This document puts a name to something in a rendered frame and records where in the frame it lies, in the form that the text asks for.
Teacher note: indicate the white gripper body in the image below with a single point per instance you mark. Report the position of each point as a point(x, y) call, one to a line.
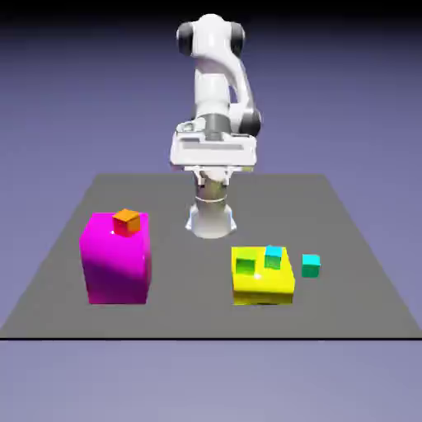
point(212, 152)

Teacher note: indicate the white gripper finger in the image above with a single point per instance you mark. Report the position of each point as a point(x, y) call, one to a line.
point(225, 177)
point(200, 177)

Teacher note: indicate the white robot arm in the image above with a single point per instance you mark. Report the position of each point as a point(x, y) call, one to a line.
point(211, 49)

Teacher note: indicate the small orange cube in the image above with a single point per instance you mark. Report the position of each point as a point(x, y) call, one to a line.
point(126, 223)

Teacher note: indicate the small green cube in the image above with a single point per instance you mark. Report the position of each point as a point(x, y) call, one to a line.
point(245, 265)

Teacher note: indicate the small cyan cube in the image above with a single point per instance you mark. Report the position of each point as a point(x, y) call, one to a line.
point(273, 257)
point(310, 265)

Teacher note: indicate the large yellow box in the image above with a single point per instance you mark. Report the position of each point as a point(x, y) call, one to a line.
point(263, 283)

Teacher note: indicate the large magenta box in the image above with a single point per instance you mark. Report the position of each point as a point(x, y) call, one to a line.
point(115, 263)

